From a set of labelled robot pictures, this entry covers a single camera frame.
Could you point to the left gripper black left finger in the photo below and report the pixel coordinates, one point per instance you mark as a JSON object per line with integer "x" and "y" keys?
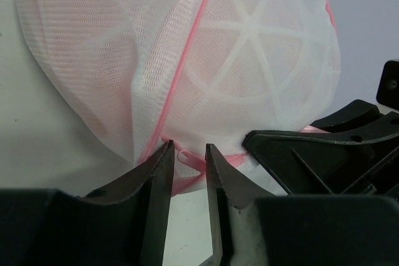
{"x": 121, "y": 223}

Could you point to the white mesh laundry bag pink zipper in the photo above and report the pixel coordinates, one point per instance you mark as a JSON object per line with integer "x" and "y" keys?
{"x": 174, "y": 60}

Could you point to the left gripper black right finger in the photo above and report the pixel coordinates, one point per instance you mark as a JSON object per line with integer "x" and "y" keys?
{"x": 250, "y": 226}

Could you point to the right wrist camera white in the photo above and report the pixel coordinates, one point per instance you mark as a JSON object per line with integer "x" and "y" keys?
{"x": 388, "y": 94}

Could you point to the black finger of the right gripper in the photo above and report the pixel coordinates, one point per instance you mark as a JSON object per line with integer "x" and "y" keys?
{"x": 359, "y": 161}
{"x": 354, "y": 115}

